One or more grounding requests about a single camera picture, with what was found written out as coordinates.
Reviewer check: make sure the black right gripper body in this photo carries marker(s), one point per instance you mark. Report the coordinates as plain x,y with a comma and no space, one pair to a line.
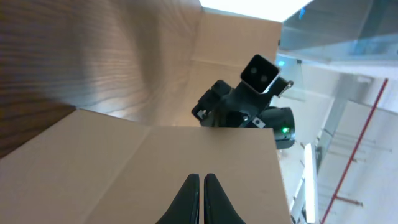
241,107

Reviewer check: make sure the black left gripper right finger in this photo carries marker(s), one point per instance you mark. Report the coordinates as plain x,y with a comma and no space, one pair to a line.
217,207

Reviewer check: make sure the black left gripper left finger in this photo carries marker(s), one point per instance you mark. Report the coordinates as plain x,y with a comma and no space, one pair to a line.
185,207

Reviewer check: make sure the cardboard box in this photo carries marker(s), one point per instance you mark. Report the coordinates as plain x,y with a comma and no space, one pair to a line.
96,100

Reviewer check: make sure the red pipe in background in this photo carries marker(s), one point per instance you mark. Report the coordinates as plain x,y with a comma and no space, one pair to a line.
355,149

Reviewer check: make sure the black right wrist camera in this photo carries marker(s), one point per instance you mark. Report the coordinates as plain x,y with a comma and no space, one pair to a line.
260,74

